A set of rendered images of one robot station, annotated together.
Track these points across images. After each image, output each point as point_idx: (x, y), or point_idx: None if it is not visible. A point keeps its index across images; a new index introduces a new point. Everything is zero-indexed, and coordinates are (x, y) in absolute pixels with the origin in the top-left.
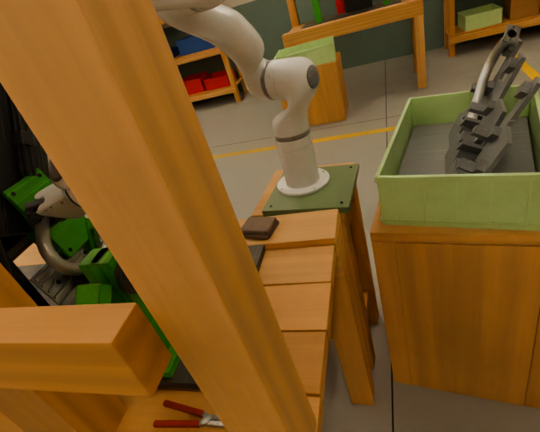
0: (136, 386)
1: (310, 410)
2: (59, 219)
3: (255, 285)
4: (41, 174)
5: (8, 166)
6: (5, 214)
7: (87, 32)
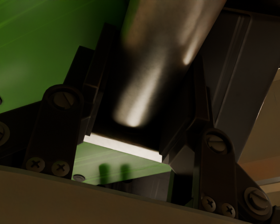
0: None
1: None
2: (82, 112)
3: None
4: (72, 178)
5: (156, 197)
6: (217, 88)
7: None
